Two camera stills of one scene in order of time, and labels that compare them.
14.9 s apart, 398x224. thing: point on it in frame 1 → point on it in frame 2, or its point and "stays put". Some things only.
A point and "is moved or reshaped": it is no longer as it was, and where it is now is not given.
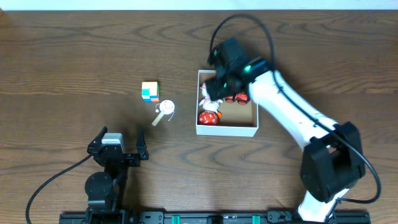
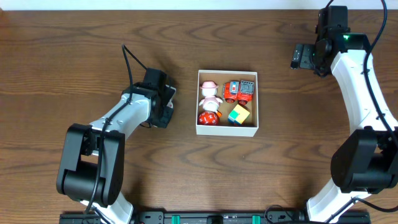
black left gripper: (118, 156) → (166, 115)
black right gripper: (214, 89) → (303, 51)
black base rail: (119, 216) stays put
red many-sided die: (208, 117) stays put
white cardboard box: (237, 120) stays put
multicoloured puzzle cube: (150, 91) is moved or reshaped
